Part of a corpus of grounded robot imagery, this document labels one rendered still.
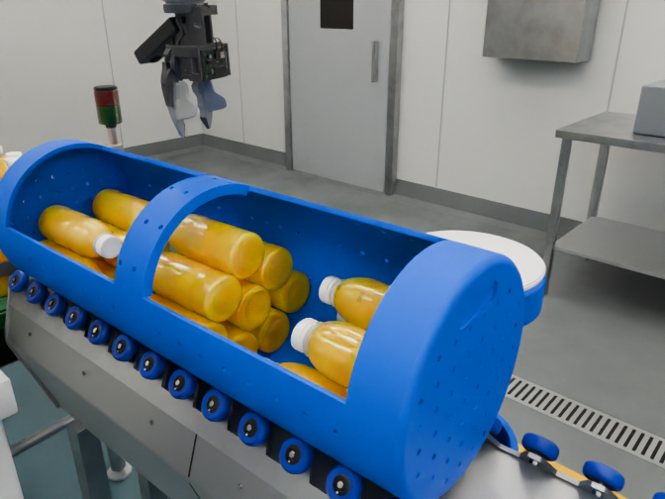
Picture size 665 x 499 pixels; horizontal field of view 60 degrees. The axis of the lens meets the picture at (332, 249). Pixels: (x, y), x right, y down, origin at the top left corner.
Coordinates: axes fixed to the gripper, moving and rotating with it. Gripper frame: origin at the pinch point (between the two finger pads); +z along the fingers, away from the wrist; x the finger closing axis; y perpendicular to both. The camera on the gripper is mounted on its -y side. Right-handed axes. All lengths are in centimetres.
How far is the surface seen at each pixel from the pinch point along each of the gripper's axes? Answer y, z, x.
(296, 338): 41, 15, -27
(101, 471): -21, 77, -21
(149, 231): 17.7, 6.3, -26.8
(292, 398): 46, 16, -35
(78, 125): -403, 99, 245
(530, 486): 68, 33, -17
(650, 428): 86, 133, 129
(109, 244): -1.5, 15.5, -20.2
